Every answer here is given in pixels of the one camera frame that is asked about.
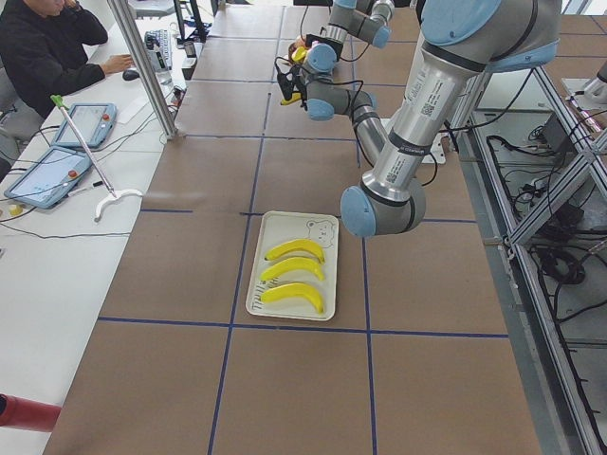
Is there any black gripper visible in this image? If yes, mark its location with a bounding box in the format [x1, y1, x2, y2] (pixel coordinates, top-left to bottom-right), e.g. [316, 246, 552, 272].
[282, 65, 307, 101]
[305, 33, 342, 60]

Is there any yellow banana long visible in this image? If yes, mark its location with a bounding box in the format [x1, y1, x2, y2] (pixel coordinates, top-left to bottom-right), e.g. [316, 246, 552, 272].
[280, 92, 303, 106]

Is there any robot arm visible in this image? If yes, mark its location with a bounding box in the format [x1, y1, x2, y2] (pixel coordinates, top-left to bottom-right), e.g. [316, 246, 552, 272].
[293, 1, 561, 237]
[305, 0, 395, 61]

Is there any yellow lemon fruit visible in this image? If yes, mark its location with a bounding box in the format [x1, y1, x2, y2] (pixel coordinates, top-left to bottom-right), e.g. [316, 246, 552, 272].
[291, 46, 307, 64]

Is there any clear water bottle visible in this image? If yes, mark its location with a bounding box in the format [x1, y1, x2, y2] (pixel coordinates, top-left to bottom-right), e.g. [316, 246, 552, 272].
[147, 46, 172, 85]

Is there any white rectangular tray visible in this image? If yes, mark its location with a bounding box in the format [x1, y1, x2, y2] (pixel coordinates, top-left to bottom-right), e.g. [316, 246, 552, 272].
[246, 211, 339, 321]

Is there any black computer mouse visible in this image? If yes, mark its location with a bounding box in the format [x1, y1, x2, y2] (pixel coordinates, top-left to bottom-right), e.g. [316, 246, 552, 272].
[122, 68, 139, 82]

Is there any teach pendant upper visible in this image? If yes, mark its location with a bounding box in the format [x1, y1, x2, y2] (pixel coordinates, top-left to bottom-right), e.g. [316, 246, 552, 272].
[51, 103, 118, 150]

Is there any teach pendant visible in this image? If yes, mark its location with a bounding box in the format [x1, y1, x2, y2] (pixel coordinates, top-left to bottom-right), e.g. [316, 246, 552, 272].
[4, 146, 92, 209]
[51, 103, 118, 150]

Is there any white grabber stick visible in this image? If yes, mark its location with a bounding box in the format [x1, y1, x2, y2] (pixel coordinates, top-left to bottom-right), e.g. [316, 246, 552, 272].
[50, 95, 143, 223]

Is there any seated person black hoodie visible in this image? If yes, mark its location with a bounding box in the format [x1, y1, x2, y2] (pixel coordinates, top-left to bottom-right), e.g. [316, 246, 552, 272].
[1, 0, 134, 118]

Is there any teach pendant lower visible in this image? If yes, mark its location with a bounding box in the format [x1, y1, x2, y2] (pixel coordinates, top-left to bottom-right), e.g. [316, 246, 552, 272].
[4, 146, 92, 209]

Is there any red fire extinguisher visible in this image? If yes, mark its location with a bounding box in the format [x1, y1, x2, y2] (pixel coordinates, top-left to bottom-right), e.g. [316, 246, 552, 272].
[1, 394, 62, 432]

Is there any aluminium frame post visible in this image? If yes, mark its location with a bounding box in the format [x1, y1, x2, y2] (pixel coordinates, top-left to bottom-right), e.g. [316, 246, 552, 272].
[107, 0, 177, 140]

